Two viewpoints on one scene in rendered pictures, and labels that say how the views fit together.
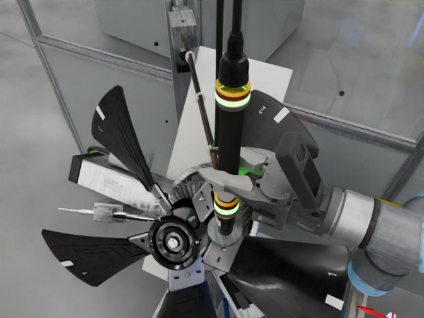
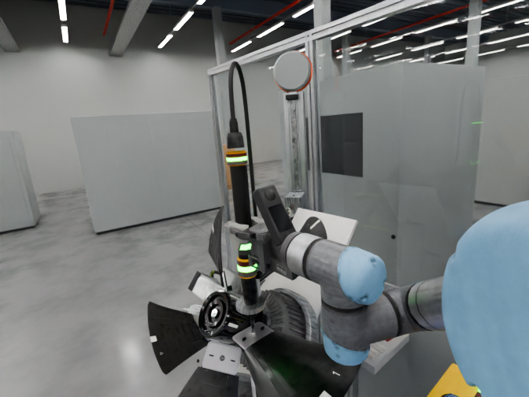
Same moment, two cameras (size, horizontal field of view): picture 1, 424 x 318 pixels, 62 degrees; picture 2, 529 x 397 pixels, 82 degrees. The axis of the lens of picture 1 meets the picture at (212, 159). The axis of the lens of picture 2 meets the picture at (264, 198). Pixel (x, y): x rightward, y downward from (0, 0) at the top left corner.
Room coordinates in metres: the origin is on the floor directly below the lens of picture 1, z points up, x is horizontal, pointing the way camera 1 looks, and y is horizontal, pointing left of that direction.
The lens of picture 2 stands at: (-0.21, -0.37, 1.68)
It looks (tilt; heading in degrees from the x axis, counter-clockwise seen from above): 13 degrees down; 27
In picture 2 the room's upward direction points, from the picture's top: 4 degrees counter-clockwise
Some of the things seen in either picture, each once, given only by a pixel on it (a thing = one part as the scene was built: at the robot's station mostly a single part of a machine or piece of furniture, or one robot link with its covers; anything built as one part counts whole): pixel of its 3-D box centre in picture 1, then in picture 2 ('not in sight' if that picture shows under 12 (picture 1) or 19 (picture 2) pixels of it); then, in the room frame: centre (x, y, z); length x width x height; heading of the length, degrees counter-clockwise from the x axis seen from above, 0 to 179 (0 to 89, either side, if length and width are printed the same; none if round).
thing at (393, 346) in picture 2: not in sight; (350, 330); (0.90, -0.15, 0.84); 0.36 x 0.24 x 0.03; 65
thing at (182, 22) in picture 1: (182, 28); (295, 202); (0.97, 0.09, 1.35); 0.10 x 0.07 x 0.08; 10
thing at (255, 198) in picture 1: (253, 190); (248, 232); (0.31, -0.06, 1.47); 0.09 x 0.05 x 0.02; 75
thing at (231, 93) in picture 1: (232, 93); (236, 158); (0.35, -0.03, 1.61); 0.04 x 0.04 x 0.03
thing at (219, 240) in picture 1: (224, 214); (250, 285); (0.36, -0.02, 1.31); 0.09 x 0.07 x 0.10; 10
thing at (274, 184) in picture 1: (294, 199); (277, 247); (0.31, -0.13, 1.44); 0.12 x 0.08 x 0.09; 65
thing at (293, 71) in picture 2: not in sight; (293, 72); (1.06, 0.10, 1.88); 0.17 x 0.15 x 0.16; 65
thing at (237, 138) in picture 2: (228, 167); (242, 224); (0.35, -0.03, 1.47); 0.04 x 0.04 x 0.46
